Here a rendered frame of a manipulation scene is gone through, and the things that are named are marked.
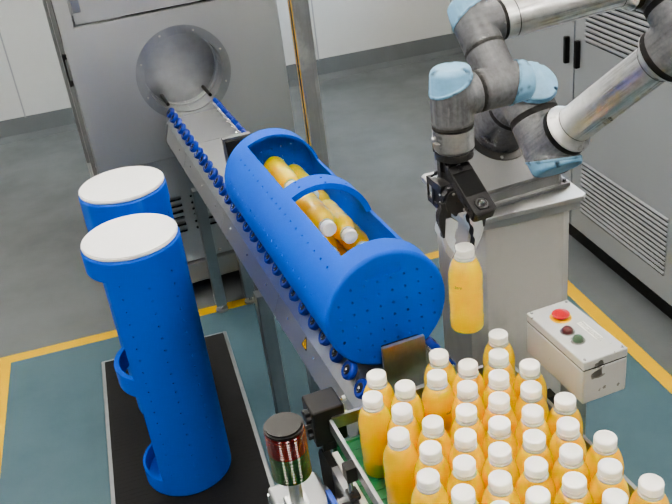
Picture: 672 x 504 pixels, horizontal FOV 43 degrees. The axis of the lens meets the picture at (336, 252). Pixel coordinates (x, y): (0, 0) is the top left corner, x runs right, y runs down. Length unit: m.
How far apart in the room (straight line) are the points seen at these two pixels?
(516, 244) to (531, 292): 0.16
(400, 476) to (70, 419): 2.24
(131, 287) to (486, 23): 1.29
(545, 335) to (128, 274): 1.18
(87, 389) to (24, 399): 0.26
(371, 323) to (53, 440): 1.96
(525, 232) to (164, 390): 1.16
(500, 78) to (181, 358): 1.42
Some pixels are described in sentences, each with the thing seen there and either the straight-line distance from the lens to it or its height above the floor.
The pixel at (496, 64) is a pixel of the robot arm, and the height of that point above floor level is 1.64.
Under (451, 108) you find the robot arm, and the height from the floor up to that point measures 1.59.
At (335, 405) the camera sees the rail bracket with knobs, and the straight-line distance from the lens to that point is 1.77.
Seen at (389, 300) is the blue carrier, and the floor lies 1.11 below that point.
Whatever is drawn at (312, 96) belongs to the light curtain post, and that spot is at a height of 1.11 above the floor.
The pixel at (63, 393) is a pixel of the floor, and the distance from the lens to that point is 3.80.
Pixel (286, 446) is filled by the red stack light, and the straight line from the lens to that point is 1.33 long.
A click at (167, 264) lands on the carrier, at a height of 0.97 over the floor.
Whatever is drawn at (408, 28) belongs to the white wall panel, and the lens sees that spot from 7.23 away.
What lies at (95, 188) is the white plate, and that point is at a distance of 2.90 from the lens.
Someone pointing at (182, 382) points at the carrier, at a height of 0.58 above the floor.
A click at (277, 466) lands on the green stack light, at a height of 1.20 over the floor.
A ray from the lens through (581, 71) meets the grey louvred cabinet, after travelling 3.94.
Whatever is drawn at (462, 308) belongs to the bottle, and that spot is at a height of 1.19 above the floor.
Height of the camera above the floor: 2.11
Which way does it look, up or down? 29 degrees down
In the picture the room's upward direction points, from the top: 7 degrees counter-clockwise
